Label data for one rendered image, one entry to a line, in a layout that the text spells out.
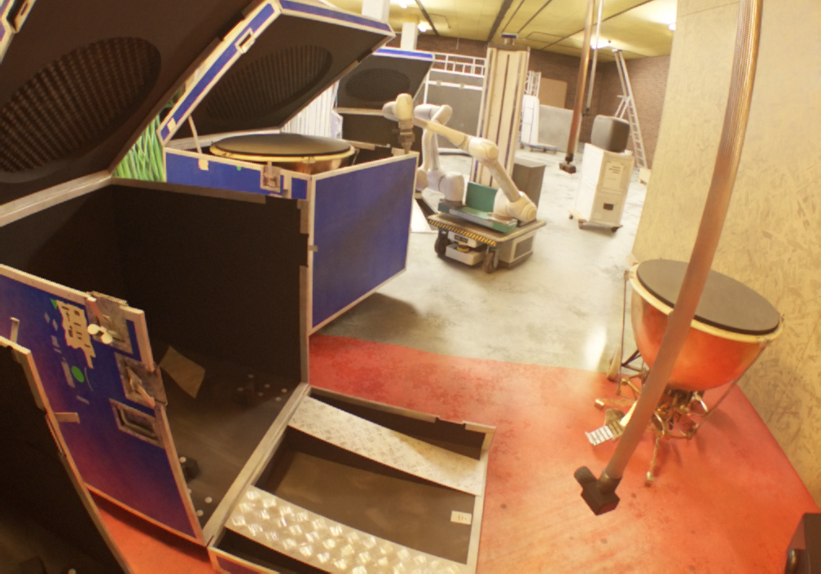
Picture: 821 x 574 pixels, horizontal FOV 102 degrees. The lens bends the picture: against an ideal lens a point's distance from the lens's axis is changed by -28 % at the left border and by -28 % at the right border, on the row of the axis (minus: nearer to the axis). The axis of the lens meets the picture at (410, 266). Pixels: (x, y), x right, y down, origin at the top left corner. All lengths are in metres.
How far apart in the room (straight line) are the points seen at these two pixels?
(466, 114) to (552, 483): 7.94
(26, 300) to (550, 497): 1.86
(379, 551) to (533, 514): 0.62
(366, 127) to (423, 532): 4.94
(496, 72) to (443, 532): 3.20
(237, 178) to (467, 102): 7.19
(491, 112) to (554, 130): 9.37
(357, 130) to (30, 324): 4.99
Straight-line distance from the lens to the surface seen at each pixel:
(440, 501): 1.77
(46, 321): 1.25
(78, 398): 1.33
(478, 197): 3.79
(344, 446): 1.77
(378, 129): 5.86
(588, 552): 1.81
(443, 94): 8.89
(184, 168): 2.71
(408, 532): 1.67
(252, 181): 2.28
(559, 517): 1.87
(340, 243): 2.31
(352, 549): 1.53
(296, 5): 2.28
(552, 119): 13.07
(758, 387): 3.03
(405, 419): 1.95
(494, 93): 3.77
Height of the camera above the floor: 1.40
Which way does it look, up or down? 23 degrees down
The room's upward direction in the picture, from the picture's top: 6 degrees clockwise
